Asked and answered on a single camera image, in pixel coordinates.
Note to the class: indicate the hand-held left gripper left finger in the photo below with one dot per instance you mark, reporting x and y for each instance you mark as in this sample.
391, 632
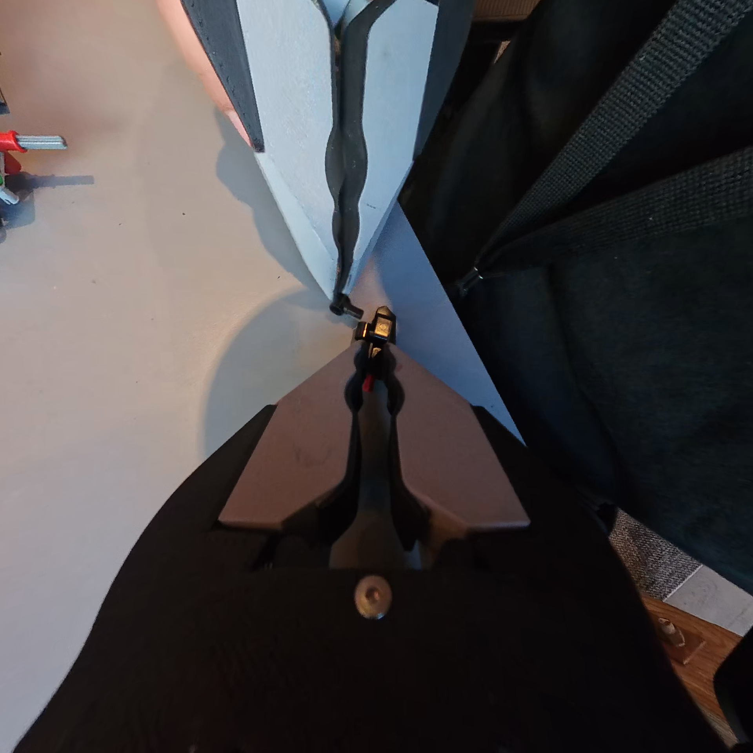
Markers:
294, 459

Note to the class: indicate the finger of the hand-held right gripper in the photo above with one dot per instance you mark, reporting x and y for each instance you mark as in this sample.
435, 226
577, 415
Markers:
288, 117
394, 117

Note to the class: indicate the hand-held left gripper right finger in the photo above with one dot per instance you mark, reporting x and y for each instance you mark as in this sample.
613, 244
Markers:
453, 465

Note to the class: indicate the black hinged brick piece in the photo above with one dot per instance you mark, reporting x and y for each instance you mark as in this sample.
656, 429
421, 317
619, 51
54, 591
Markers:
379, 329

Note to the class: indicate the grey desk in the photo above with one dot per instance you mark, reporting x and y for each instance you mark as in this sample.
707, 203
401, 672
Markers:
117, 323

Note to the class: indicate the person's right hand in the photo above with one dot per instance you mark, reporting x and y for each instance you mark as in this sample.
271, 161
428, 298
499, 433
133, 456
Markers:
194, 59

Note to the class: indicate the toy brick car model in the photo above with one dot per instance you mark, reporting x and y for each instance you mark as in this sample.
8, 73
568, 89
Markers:
12, 141

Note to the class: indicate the wooden frame beam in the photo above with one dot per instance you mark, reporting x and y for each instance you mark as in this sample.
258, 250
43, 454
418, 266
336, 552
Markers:
688, 647

